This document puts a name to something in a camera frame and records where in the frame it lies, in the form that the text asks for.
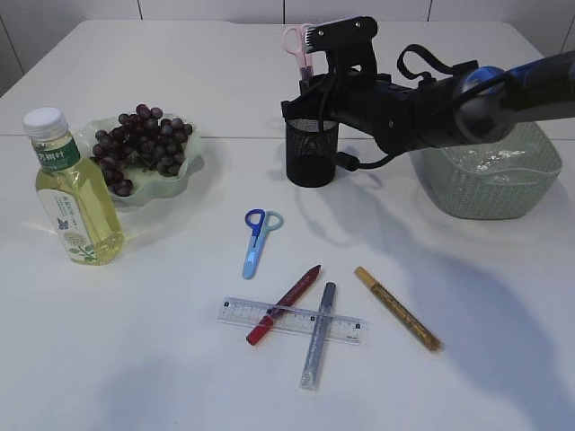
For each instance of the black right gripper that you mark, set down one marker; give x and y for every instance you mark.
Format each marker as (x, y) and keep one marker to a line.
(353, 93)

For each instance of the pink purple scissors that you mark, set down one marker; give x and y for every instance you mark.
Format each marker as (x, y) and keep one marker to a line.
(293, 42)

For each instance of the clear plastic sheet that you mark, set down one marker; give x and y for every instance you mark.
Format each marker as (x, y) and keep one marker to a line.
(486, 158)

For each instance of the blue scissors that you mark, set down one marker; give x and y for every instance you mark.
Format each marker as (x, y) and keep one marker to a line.
(261, 222)

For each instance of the purple artificial grape bunch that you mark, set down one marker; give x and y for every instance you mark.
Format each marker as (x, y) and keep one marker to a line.
(145, 140)

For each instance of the yellow tea bottle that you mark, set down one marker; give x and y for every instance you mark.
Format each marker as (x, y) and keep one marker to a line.
(72, 190)

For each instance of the blue black right robot arm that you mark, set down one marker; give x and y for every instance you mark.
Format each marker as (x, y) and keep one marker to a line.
(463, 104)

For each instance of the black mesh pen holder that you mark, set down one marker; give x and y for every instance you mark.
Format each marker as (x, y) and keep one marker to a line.
(310, 156)

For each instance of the green plastic woven basket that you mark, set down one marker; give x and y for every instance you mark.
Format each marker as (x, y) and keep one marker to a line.
(501, 195)

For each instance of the green wavy glass plate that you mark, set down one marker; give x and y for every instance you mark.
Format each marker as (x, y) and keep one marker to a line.
(149, 185)

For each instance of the clear plastic ruler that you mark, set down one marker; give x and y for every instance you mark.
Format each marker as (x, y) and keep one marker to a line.
(291, 320)

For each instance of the red crayon pen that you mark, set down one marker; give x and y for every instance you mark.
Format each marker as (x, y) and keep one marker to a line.
(287, 300)

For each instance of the gold glitter pen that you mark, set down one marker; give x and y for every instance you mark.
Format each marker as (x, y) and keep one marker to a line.
(426, 337)

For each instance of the blue glitter pen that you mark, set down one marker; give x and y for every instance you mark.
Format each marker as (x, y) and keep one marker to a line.
(314, 357)

